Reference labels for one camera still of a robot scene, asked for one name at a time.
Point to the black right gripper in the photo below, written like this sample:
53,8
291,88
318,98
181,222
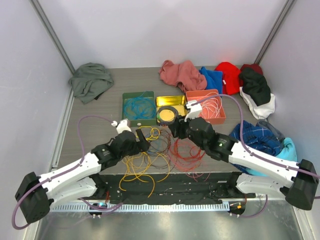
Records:
177,128

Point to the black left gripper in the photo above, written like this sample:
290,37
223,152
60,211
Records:
143,144

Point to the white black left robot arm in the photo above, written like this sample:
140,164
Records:
38,194

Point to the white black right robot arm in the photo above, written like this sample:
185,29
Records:
297,182

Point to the yellow metal tin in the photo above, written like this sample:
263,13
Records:
169,107

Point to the orange plastic tray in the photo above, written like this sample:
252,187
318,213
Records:
212,109

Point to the pink cloth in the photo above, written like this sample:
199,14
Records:
184,76

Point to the blue plaid cloth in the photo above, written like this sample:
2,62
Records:
261,139

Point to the grey denim cloth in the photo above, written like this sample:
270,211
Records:
265,124

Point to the grey green cloth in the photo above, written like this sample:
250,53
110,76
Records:
90,81

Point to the black cloth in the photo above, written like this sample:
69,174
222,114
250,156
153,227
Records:
255,85

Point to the white cloth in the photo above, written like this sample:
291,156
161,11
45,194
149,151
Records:
259,112

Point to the dark red cloth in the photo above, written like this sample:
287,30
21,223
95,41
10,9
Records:
255,67

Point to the light blue cloth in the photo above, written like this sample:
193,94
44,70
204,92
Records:
287,152

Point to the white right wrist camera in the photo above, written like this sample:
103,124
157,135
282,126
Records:
194,109

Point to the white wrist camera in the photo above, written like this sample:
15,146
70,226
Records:
194,109
123,125

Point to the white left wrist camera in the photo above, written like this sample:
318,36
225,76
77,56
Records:
123,125

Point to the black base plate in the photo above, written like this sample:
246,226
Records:
171,189

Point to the white slotted cable duct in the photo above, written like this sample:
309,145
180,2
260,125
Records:
74,207

